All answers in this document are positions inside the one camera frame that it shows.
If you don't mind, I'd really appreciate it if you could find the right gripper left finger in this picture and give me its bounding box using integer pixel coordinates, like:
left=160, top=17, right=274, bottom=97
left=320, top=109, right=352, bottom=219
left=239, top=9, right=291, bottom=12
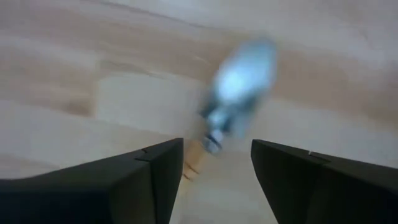
left=0, top=138, right=184, bottom=224

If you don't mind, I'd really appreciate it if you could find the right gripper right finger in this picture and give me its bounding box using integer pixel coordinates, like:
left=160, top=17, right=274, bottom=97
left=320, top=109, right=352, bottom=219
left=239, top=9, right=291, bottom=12
left=251, top=139, right=398, bottom=224

